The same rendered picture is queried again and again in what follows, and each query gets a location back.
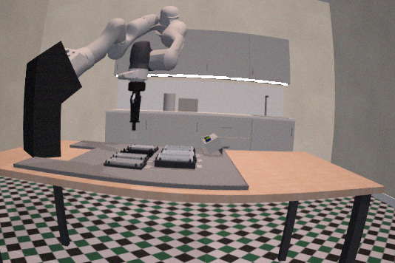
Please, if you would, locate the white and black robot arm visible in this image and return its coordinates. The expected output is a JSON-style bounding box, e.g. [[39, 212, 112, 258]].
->
[[65, 6, 187, 82]]

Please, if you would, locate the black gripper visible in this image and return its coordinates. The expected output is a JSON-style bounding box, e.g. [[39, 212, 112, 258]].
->
[[128, 82, 146, 139]]

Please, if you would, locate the grey operator panel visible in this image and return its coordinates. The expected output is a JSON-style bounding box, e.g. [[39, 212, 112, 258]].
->
[[202, 133, 229, 156]]

